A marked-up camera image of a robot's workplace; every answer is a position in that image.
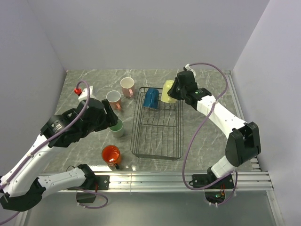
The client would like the yellow mug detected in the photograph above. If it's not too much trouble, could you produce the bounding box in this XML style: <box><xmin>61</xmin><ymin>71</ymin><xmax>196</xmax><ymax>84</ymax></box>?
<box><xmin>161</xmin><ymin>80</ymin><xmax>177</xmax><ymax>104</ymax></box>

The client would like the pale green cup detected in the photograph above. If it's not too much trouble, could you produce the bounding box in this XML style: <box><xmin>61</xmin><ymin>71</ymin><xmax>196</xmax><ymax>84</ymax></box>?
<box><xmin>109</xmin><ymin>119</ymin><xmax>124</xmax><ymax>138</ymax></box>

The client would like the blue mug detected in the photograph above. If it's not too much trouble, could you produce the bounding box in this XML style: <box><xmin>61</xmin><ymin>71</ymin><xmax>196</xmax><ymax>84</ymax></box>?
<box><xmin>143</xmin><ymin>88</ymin><xmax>159</xmax><ymax>109</ymax></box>

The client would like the black wire dish rack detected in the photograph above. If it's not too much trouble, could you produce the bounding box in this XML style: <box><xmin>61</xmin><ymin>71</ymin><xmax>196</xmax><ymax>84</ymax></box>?
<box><xmin>130</xmin><ymin>87</ymin><xmax>184</xmax><ymax>161</ymax></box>

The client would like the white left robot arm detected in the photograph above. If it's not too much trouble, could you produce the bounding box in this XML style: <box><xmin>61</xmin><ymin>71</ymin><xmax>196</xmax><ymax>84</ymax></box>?
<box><xmin>0</xmin><ymin>98</ymin><xmax>118</xmax><ymax>212</ymax></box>

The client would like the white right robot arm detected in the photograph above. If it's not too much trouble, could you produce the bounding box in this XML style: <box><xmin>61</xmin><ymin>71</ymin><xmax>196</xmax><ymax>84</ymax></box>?
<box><xmin>167</xmin><ymin>70</ymin><xmax>261</xmax><ymax>188</ymax></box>

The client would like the pink floral mug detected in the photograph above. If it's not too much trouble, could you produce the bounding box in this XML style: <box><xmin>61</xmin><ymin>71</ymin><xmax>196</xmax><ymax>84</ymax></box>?
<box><xmin>106</xmin><ymin>90</ymin><xmax>122</xmax><ymax>111</ymax></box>

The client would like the orange mug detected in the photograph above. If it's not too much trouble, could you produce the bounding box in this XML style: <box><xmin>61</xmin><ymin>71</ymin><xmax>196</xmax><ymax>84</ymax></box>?
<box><xmin>102</xmin><ymin>145</ymin><xmax>121</xmax><ymax>170</ymax></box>

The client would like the plain pink mug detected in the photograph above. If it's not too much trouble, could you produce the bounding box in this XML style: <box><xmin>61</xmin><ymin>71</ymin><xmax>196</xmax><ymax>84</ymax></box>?
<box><xmin>120</xmin><ymin>77</ymin><xmax>135</xmax><ymax>98</ymax></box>

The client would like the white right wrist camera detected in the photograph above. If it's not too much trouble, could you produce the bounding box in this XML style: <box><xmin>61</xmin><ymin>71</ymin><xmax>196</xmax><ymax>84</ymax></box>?
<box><xmin>183</xmin><ymin>64</ymin><xmax>196</xmax><ymax>77</ymax></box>

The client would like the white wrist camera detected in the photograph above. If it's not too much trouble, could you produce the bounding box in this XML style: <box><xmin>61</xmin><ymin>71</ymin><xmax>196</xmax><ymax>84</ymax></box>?
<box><xmin>183</xmin><ymin>64</ymin><xmax>196</xmax><ymax>77</ymax></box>
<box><xmin>74</xmin><ymin>86</ymin><xmax>96</xmax><ymax>102</ymax></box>

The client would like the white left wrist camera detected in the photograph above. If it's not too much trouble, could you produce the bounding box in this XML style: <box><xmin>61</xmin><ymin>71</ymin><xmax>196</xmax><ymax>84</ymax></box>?
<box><xmin>74</xmin><ymin>86</ymin><xmax>96</xmax><ymax>102</ymax></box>

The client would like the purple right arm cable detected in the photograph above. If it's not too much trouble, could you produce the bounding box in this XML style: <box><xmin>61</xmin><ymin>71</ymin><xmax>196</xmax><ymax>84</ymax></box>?
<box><xmin>182</xmin><ymin>62</ymin><xmax>238</xmax><ymax>208</ymax></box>

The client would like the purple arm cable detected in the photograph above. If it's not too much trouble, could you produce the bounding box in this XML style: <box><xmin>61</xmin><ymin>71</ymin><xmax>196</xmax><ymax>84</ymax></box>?
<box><xmin>0</xmin><ymin>81</ymin><xmax>110</xmax><ymax>224</ymax></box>
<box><xmin>182</xmin><ymin>62</ymin><xmax>238</xmax><ymax>208</ymax></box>

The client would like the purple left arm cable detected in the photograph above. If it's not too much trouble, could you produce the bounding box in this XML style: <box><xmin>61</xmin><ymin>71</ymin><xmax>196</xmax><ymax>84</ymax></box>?
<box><xmin>0</xmin><ymin>81</ymin><xmax>110</xmax><ymax>224</ymax></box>

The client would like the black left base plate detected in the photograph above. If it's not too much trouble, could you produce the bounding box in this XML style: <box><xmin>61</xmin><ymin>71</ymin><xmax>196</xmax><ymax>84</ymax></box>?
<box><xmin>94</xmin><ymin>175</ymin><xmax>110</xmax><ymax>191</ymax></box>

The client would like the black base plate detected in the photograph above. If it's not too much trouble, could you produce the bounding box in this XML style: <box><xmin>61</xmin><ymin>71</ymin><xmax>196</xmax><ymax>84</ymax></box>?
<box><xmin>94</xmin><ymin>175</ymin><xmax>110</xmax><ymax>191</ymax></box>
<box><xmin>189</xmin><ymin>174</ymin><xmax>234</xmax><ymax>189</ymax></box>

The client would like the black box under rail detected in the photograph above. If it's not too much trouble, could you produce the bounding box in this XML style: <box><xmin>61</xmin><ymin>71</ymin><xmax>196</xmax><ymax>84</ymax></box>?
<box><xmin>76</xmin><ymin>193</ymin><xmax>96</xmax><ymax>204</ymax></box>

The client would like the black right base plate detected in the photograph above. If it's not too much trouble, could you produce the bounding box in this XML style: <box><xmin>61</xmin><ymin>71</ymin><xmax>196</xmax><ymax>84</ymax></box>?
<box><xmin>189</xmin><ymin>174</ymin><xmax>234</xmax><ymax>189</ymax></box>

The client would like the aluminium side rail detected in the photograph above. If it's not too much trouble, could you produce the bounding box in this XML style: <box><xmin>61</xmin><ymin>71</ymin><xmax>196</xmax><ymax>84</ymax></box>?
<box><xmin>224</xmin><ymin>70</ymin><xmax>262</xmax><ymax>172</ymax></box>

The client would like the aluminium mounting rail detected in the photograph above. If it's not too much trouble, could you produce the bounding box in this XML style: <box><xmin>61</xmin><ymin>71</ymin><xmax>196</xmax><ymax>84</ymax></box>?
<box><xmin>37</xmin><ymin>171</ymin><xmax>274</xmax><ymax>194</ymax></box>

